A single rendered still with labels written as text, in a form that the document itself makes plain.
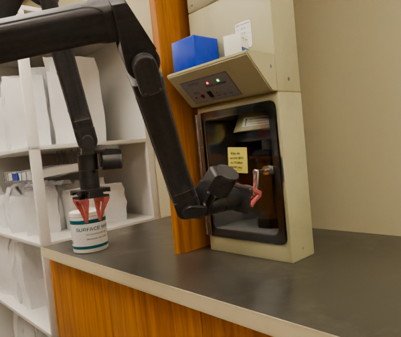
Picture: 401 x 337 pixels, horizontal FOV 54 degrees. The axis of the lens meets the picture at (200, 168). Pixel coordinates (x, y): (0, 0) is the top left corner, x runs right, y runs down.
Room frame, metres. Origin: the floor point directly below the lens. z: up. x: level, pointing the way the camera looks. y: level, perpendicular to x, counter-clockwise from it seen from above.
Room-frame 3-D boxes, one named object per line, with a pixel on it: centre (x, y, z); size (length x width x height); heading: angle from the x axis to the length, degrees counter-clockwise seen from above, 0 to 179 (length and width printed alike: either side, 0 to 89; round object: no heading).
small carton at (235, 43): (1.09, -0.13, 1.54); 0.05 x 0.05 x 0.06; 59
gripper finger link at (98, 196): (1.19, 0.33, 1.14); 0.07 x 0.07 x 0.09; 43
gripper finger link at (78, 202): (1.17, 0.34, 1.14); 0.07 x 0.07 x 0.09; 43
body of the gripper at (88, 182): (1.18, 0.33, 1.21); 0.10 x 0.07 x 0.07; 133
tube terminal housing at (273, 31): (1.27, -0.21, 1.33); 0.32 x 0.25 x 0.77; 43
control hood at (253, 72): (1.15, -0.08, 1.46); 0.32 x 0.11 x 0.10; 43
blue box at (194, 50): (1.21, -0.02, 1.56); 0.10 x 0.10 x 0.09; 43
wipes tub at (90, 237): (1.48, 0.44, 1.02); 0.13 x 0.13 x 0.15
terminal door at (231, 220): (1.18, -0.11, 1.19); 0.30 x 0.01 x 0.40; 43
